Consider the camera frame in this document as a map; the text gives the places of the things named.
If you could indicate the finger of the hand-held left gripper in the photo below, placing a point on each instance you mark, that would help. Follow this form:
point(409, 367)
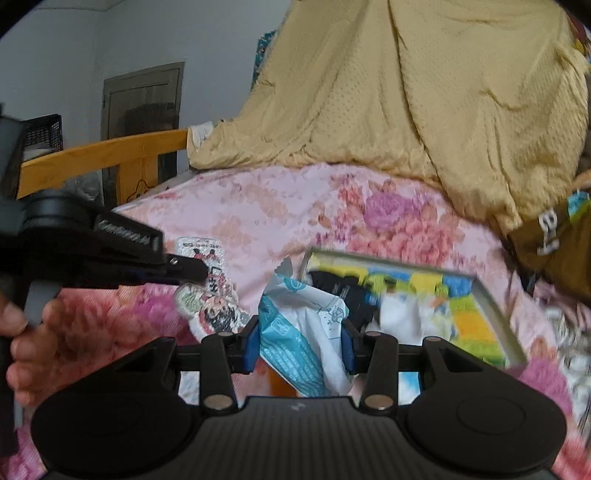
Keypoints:
point(184, 270)

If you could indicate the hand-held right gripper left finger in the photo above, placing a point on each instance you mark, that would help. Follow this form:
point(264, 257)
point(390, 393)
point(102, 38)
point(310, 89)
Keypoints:
point(251, 344)

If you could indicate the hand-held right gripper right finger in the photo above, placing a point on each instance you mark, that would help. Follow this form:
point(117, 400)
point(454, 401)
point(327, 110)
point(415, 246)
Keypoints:
point(347, 346)

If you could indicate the white teal tissue packet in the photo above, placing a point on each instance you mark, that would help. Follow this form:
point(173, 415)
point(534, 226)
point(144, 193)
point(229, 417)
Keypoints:
point(295, 350)

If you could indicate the black patterned sock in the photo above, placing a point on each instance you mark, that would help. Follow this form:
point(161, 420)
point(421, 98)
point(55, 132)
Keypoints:
point(355, 300)

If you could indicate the cartoon print packet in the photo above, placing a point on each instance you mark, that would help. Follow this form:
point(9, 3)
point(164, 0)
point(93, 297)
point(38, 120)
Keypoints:
point(217, 309)

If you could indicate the grey tray with cartoon print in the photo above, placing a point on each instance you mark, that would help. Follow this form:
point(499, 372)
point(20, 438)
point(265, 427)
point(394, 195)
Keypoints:
point(475, 318)

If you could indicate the person's left hand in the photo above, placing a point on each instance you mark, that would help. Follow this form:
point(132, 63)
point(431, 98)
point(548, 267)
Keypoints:
point(32, 364)

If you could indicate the orange white box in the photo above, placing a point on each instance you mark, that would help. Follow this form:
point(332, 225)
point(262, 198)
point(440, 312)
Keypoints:
point(282, 384)

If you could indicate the white cloth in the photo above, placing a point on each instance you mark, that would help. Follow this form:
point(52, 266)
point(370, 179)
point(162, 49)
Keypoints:
point(401, 318)

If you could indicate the wooden bed headboard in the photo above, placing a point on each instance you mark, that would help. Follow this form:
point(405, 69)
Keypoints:
point(115, 147)

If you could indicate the pink floral quilt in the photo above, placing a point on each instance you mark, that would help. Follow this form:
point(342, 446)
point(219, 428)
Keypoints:
point(286, 212)

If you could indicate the black plastic crate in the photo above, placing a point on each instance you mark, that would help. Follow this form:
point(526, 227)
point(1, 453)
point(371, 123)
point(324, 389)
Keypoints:
point(44, 131)

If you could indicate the white pillow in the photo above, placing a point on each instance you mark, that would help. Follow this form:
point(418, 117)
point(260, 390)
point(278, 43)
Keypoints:
point(203, 136)

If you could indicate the grey door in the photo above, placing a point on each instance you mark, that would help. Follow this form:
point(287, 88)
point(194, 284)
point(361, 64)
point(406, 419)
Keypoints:
point(143, 101)

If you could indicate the white brown patterned bedsheet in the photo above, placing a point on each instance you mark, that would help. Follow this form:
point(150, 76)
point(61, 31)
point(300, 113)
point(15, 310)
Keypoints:
point(572, 350)

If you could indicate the brown colourful striped garment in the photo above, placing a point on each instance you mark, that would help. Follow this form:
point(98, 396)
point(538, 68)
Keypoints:
point(554, 249)

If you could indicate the yellow dotted blanket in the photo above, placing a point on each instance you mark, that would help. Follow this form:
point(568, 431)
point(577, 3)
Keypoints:
point(392, 92)

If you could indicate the teal wall poster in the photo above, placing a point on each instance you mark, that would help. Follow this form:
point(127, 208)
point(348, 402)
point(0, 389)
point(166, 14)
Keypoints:
point(263, 55)

